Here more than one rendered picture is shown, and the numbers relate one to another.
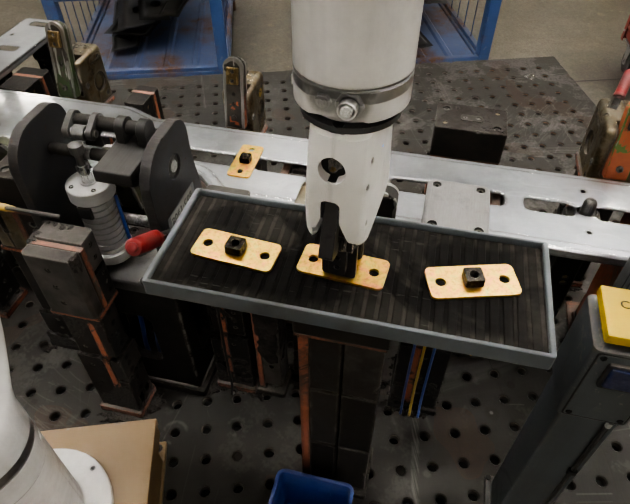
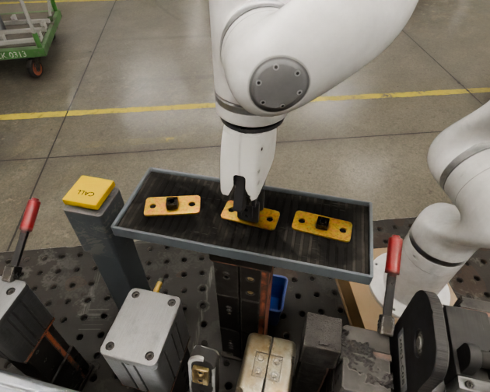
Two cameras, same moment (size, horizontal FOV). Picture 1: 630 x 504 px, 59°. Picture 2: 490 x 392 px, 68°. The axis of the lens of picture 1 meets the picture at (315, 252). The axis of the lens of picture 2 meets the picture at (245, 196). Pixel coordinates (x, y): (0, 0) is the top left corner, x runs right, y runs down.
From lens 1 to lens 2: 0.73 m
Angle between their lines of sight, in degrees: 89
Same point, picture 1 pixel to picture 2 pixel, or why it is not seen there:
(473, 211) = (130, 316)
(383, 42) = not seen: hidden behind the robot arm
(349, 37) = not seen: hidden behind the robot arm
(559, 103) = not seen: outside the picture
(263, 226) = (308, 246)
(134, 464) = (370, 314)
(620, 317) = (100, 187)
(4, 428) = (421, 222)
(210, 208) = (354, 262)
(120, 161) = (468, 325)
